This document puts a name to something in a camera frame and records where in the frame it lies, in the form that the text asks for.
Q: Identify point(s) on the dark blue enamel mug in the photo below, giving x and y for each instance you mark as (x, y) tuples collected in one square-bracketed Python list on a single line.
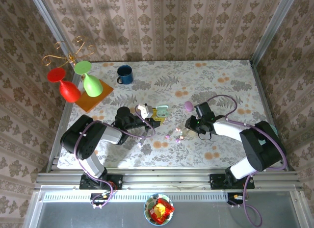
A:
[(126, 77)]

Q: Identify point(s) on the red plastic wine glass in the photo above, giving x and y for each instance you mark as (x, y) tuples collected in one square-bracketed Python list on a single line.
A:
[(70, 92)]

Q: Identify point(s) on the aluminium frame post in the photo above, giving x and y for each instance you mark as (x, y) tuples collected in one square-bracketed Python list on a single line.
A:
[(58, 34), (272, 29)]

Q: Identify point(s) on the grey metal shelf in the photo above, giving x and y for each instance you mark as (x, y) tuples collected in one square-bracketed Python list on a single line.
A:
[(73, 215)]

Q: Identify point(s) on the orange wooden rack base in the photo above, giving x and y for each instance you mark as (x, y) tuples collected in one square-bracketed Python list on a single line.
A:
[(94, 100)]

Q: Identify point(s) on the aluminium base beam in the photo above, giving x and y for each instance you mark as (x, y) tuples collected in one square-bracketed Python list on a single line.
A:
[(171, 179)]

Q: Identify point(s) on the green plastic wine glass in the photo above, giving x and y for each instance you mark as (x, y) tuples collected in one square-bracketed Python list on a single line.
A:
[(92, 87)]

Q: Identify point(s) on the red snack packet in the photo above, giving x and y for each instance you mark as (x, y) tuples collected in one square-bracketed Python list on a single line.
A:
[(166, 209)]

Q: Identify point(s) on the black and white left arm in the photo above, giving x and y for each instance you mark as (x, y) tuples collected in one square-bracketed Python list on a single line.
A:
[(83, 137)]

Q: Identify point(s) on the floral patterned bowl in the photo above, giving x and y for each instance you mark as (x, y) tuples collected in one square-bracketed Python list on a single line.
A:
[(146, 209)]

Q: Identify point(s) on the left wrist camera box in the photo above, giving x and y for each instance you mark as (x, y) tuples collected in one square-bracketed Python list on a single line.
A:
[(146, 111)]

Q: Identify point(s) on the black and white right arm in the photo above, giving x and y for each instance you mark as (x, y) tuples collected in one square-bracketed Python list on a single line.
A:
[(262, 144)]

